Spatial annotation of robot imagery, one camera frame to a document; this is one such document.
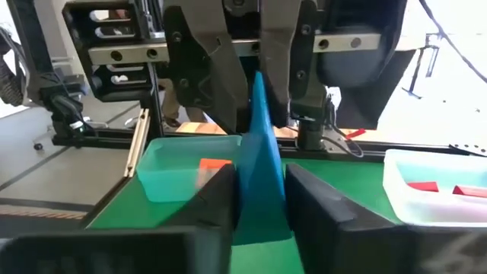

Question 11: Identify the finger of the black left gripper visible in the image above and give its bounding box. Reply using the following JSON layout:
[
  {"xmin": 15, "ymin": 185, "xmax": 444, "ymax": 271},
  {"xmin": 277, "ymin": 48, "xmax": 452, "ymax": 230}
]
[
  {"xmin": 163, "ymin": 0, "xmax": 251, "ymax": 135},
  {"xmin": 260, "ymin": 0, "xmax": 329, "ymax": 129}
]

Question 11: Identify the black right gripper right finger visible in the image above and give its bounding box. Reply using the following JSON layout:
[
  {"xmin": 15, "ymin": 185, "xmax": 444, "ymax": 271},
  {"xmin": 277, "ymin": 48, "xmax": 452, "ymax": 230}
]
[{"xmin": 285, "ymin": 163, "xmax": 487, "ymax": 274}]

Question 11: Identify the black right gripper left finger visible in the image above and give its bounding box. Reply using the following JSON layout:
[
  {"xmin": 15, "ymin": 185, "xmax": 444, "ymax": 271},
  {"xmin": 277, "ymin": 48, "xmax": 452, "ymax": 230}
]
[{"xmin": 0, "ymin": 163, "xmax": 239, "ymax": 274}]

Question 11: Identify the red rectangular block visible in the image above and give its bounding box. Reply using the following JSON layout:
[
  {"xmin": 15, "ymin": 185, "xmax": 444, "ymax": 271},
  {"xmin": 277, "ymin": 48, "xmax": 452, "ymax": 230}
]
[
  {"xmin": 452, "ymin": 184, "xmax": 487, "ymax": 199},
  {"xmin": 406, "ymin": 180, "xmax": 440, "ymax": 193}
]

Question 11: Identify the long orange block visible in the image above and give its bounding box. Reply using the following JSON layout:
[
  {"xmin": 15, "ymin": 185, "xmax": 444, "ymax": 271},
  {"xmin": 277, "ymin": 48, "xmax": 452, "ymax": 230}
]
[{"xmin": 196, "ymin": 158, "xmax": 234, "ymax": 188}]

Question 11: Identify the blue rectangular block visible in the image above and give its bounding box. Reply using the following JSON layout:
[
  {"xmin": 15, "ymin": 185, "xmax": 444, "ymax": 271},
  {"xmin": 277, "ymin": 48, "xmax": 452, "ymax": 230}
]
[{"xmin": 232, "ymin": 71, "xmax": 293, "ymax": 247}]

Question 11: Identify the green table mat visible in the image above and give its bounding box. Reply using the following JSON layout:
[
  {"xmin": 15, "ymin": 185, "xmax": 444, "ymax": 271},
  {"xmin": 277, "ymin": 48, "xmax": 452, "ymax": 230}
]
[{"xmin": 87, "ymin": 158, "xmax": 404, "ymax": 274}]

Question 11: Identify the person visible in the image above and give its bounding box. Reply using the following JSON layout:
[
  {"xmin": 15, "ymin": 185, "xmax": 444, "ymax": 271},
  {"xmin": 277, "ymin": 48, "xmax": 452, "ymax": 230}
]
[{"xmin": 158, "ymin": 78, "xmax": 208, "ymax": 129}]

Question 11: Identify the clear plastic bin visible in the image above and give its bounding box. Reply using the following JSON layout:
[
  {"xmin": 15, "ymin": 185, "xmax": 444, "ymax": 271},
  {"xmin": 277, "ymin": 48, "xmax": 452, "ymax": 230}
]
[{"xmin": 382, "ymin": 148, "xmax": 487, "ymax": 228}]

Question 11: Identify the teal plastic bin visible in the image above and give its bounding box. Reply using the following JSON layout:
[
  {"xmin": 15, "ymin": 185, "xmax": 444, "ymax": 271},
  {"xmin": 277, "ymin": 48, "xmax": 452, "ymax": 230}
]
[{"xmin": 135, "ymin": 135, "xmax": 244, "ymax": 203}]

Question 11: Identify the red tape tag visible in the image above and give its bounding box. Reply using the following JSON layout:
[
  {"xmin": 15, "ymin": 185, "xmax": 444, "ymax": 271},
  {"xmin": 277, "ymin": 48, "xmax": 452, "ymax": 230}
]
[{"xmin": 345, "ymin": 128, "xmax": 368, "ymax": 140}]

